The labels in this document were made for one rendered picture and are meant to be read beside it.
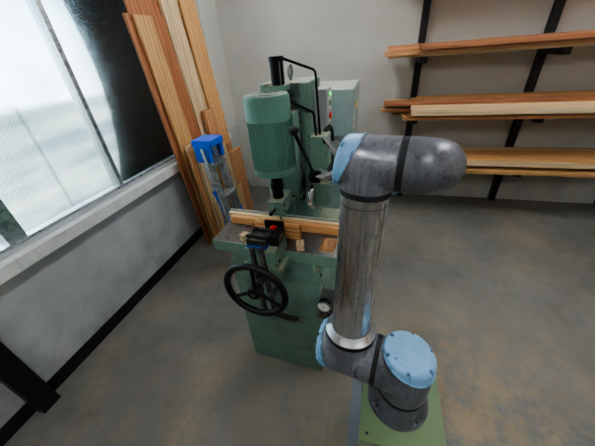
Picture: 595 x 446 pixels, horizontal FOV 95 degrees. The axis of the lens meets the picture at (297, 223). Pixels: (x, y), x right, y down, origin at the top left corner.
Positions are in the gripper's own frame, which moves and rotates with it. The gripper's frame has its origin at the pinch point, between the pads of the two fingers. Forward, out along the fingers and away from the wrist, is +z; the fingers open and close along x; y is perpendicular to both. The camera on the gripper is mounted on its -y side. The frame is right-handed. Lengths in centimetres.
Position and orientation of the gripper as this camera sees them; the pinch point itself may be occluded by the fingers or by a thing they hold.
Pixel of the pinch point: (317, 157)
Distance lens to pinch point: 102.3
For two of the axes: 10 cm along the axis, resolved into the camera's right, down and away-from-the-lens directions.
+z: -9.0, -2.4, -3.7
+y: 4.1, -1.1, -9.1
